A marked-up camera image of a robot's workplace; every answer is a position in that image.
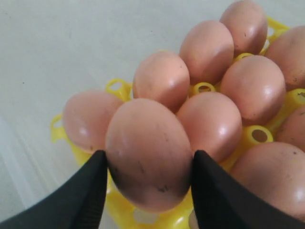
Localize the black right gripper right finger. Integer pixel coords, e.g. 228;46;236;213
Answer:
191;150;305;229

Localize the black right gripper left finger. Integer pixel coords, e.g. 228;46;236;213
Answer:
0;151;107;229

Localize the brown egg large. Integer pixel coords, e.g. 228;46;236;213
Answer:
62;90;123;154

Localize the brown egg bin bottom edge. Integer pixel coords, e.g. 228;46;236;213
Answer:
275;105;305;152

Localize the brown egg corner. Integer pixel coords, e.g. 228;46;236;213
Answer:
132;51;190;113

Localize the brown egg tray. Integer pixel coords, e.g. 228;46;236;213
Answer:
264;25;305;91
220;0;268;57

